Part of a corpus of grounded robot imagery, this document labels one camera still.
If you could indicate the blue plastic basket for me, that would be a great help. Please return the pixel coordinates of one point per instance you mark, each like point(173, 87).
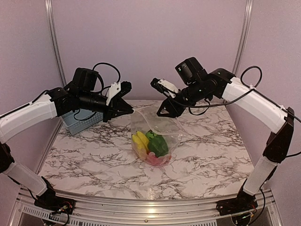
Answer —
point(76, 122)

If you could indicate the clear zip top bag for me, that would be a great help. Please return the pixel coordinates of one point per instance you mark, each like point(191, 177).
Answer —
point(145, 118)

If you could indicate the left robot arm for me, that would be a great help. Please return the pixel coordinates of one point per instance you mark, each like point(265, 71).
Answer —
point(78, 94)

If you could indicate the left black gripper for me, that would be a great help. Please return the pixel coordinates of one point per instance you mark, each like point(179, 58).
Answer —
point(117, 103)

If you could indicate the fake yellow banana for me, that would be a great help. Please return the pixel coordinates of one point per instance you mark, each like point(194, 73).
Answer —
point(140, 144)

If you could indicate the fake red food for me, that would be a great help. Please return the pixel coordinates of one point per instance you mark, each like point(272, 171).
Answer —
point(157, 161)

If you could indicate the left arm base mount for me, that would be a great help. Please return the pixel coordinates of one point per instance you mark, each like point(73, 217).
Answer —
point(56, 204)

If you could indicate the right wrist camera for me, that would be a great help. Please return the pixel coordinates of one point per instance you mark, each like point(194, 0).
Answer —
point(163, 86)

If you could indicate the aluminium front frame rail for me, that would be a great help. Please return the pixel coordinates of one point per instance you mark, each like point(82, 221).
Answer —
point(102, 211)

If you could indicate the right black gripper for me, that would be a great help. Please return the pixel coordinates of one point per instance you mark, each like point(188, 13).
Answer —
point(174, 109)

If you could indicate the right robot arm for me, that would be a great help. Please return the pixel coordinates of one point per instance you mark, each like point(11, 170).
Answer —
point(225, 85)

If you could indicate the aluminium corner post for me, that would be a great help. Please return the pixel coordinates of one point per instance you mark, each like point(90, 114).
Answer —
point(54, 40)
point(244, 35)

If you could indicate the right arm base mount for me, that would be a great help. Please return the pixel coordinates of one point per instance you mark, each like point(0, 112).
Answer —
point(235, 205)

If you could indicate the left aluminium corner post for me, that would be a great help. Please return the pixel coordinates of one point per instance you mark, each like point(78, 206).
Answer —
point(54, 40)

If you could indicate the right aluminium corner post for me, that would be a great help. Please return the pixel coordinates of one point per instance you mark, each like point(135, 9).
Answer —
point(244, 35)

